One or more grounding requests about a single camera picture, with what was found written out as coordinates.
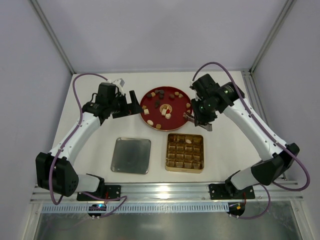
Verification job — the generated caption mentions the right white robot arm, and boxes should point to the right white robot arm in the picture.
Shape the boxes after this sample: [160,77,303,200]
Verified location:
[190,74,300,198]

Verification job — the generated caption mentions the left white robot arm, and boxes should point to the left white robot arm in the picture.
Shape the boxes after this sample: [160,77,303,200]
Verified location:
[35,78,143,197]

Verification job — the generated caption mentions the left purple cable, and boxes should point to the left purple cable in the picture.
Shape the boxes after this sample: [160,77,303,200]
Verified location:
[49,72,128,218]

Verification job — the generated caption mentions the white slotted cable duct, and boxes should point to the white slotted cable duct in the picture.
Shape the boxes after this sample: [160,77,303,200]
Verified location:
[41,201,229,214]

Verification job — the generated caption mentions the metal tongs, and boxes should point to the metal tongs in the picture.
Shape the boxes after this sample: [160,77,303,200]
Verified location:
[183,112,213,132]

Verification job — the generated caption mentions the silver square box lid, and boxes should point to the silver square box lid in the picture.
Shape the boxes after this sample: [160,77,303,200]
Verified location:
[110,137,151,175]

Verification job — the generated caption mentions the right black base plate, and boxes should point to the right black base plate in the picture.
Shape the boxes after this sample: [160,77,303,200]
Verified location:
[208,182,256,200]

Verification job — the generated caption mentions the dark heart chocolate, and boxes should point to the dark heart chocolate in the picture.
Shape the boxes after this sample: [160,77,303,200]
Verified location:
[154,100,160,107]

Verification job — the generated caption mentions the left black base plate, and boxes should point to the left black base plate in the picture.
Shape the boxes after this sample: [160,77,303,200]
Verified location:
[76,184,121,202]

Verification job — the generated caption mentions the aluminium mounting rail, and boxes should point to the aluminium mounting rail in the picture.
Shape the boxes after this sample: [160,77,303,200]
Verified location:
[29,180,305,204]

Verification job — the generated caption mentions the round red plate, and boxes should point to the round red plate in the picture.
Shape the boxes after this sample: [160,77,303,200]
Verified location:
[140,86,193,132]

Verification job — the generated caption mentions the gold chocolate box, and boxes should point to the gold chocolate box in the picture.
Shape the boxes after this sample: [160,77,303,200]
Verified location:
[165,133,205,174]

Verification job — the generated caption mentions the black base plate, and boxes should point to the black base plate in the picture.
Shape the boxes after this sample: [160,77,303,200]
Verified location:
[76,184,121,202]
[208,182,256,200]

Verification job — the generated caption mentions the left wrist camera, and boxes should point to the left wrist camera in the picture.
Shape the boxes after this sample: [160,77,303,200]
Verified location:
[111,78,125,88]

